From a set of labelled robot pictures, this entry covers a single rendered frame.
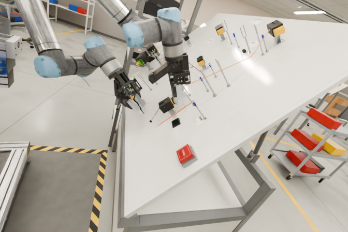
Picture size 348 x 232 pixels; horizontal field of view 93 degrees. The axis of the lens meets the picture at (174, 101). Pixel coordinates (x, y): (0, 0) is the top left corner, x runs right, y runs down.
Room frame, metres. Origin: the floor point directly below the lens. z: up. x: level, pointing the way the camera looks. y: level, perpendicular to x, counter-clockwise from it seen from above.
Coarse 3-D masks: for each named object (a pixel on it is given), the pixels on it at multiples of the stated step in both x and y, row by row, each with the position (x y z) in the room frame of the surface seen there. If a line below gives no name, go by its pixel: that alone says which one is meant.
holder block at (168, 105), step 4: (164, 100) 0.67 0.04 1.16; (168, 100) 0.65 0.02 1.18; (160, 104) 0.66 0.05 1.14; (164, 104) 0.64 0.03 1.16; (168, 104) 0.64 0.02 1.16; (160, 108) 0.64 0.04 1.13; (164, 108) 0.64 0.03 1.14; (168, 108) 0.65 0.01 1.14; (172, 108) 0.65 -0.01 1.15; (164, 112) 0.65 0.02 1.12
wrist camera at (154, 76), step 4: (164, 64) 0.64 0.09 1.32; (168, 64) 0.62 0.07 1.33; (160, 68) 0.63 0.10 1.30; (164, 68) 0.61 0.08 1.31; (168, 68) 0.61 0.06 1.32; (172, 68) 0.62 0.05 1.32; (152, 72) 0.63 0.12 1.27; (156, 72) 0.61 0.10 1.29; (160, 72) 0.61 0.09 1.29; (164, 72) 0.61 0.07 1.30; (148, 76) 0.63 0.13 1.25; (152, 76) 0.61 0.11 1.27; (156, 76) 0.60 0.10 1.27; (160, 76) 0.61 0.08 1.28; (152, 80) 0.60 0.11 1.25; (156, 80) 0.61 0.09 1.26
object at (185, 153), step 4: (184, 148) 0.46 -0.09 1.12; (188, 148) 0.45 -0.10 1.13; (180, 152) 0.45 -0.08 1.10; (184, 152) 0.44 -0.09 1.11; (188, 152) 0.44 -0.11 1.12; (192, 152) 0.44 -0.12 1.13; (180, 156) 0.43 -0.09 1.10; (184, 156) 0.43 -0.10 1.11; (188, 156) 0.42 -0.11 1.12; (192, 156) 0.43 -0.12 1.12; (180, 160) 0.42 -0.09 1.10; (184, 160) 0.42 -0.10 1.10
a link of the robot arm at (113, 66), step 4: (112, 60) 0.62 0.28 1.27; (116, 60) 0.63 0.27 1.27; (108, 64) 0.60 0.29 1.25; (112, 64) 0.61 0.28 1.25; (116, 64) 0.62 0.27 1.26; (120, 64) 0.64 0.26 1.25; (100, 68) 0.61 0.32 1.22; (104, 68) 0.60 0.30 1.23; (108, 68) 0.60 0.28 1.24; (112, 68) 0.60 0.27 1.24; (116, 68) 0.61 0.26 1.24; (120, 68) 0.63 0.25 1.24; (104, 72) 0.60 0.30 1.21; (108, 72) 0.60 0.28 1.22; (112, 72) 0.60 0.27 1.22; (108, 76) 0.61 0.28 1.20
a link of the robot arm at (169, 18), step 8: (168, 8) 0.60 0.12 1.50; (176, 8) 0.59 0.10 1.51; (160, 16) 0.57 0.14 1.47; (168, 16) 0.56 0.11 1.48; (176, 16) 0.58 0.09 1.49; (160, 24) 0.56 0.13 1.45; (168, 24) 0.57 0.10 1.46; (176, 24) 0.58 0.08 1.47; (168, 32) 0.57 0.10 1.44; (176, 32) 0.58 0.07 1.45; (168, 40) 0.58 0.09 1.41; (176, 40) 0.59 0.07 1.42
